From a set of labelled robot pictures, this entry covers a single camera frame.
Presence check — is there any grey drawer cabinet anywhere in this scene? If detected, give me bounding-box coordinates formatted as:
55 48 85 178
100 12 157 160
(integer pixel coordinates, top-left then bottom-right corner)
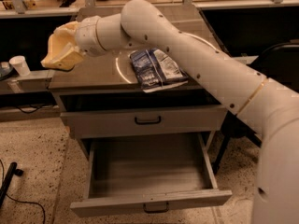
47 4 238 161

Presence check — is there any closed grey top drawer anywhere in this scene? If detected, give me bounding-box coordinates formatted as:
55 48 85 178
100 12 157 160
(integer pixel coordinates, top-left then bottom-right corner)
61 105 227 139

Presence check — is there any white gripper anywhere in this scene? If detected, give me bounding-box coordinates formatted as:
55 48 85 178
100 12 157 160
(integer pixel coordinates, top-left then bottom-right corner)
41 14 131 71

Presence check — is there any black middle drawer handle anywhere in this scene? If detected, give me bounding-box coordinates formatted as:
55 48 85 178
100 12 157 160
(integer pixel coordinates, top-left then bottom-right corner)
143 203 169 214

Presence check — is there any black drawer handle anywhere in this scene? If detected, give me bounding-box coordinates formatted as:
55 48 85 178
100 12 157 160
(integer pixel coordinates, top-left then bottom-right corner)
135 116 162 125
143 203 169 214

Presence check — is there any black stand on floor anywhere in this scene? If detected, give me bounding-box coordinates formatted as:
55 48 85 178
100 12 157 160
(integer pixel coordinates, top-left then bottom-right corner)
0 162 23 207

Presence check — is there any black top drawer handle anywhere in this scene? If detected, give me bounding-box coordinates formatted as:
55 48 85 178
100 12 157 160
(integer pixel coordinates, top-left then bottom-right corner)
135 116 162 125

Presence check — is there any black floor cable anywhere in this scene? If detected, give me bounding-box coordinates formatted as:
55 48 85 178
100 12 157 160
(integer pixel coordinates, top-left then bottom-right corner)
0 161 47 224

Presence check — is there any yellow sponge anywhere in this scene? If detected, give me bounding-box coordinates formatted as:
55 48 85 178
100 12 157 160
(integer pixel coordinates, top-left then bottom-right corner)
48 32 76 60

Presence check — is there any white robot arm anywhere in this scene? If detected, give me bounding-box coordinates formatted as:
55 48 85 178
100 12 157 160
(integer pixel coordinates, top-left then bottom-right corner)
41 0 299 224

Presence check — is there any black office chair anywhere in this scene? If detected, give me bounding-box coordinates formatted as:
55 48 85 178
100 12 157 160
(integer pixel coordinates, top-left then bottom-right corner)
212 42 299 174

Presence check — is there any open grey middle drawer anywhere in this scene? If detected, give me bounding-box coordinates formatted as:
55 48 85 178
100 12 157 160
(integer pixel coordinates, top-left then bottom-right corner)
70 133 232 217

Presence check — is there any white paper cup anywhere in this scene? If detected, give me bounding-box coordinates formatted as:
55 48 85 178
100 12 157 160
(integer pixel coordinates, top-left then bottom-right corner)
9 55 30 76

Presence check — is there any blue chip bag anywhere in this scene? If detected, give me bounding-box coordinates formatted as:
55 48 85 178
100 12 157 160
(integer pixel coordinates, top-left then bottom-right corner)
130 49 189 93

